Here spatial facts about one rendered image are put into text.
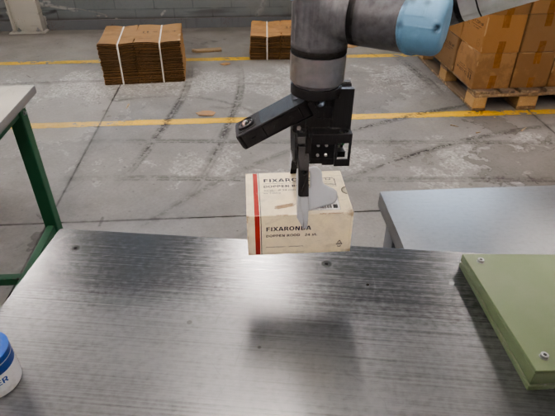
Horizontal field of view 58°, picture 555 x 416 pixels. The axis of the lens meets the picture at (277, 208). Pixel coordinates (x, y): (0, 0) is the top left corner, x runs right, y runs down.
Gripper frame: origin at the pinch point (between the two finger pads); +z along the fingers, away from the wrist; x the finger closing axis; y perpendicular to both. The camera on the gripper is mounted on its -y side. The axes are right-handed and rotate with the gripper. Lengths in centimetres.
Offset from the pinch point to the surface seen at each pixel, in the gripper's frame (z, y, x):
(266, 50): 92, 13, 375
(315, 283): 17.7, 4.1, -0.3
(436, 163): 99, 104, 182
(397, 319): 17.5, 16.8, -9.8
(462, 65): 73, 151, 279
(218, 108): 101, -27, 270
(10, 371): 15.1, -41.9, -18.8
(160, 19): 92, -94, 483
